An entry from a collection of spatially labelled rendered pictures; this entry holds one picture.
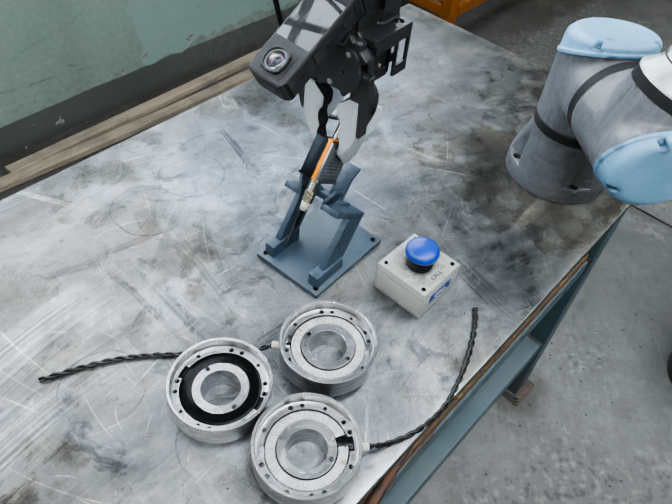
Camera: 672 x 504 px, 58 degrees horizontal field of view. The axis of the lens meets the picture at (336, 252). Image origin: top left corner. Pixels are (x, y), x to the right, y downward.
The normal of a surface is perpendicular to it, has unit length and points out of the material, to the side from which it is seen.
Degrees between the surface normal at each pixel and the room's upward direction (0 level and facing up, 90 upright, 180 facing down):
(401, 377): 0
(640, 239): 0
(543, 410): 0
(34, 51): 90
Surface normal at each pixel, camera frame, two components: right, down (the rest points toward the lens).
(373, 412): 0.07, -0.67
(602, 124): -0.93, -0.18
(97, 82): 0.73, 0.55
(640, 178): 0.04, 0.82
